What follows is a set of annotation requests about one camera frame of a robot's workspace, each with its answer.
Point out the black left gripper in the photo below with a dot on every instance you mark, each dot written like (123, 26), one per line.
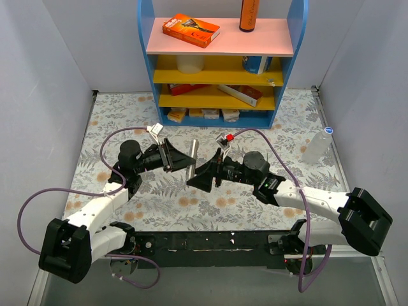
(164, 157)

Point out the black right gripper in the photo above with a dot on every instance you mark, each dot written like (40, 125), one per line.
(217, 169)

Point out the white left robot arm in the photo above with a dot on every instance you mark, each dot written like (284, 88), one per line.
(71, 246)

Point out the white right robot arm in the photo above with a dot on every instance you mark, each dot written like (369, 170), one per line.
(355, 219)

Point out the yellow soap box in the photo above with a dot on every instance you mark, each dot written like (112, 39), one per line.
(176, 114)

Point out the white soap box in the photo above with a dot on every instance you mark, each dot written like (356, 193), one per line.
(230, 115)

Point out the red box left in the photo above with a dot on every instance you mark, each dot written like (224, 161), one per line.
(178, 89)

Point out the red white long box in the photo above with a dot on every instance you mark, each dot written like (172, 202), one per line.
(244, 93)

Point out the blue shelf unit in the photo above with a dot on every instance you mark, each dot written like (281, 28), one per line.
(280, 38)

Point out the white cup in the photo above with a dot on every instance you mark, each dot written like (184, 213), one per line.
(190, 64)

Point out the clear plastic water bottle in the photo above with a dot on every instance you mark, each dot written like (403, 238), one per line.
(318, 145)

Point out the blue white can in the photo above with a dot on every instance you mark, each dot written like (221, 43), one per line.
(256, 64)

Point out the orange razor box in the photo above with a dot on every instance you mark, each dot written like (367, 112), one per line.
(191, 30)

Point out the orange bottle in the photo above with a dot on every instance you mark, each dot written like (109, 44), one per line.
(248, 15)

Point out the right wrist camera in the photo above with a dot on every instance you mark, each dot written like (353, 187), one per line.
(224, 141)

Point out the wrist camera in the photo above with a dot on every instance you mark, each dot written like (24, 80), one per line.
(154, 131)
(224, 141)

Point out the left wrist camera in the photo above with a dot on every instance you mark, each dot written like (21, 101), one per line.
(154, 131)

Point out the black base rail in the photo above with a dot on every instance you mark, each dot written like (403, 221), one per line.
(172, 249)

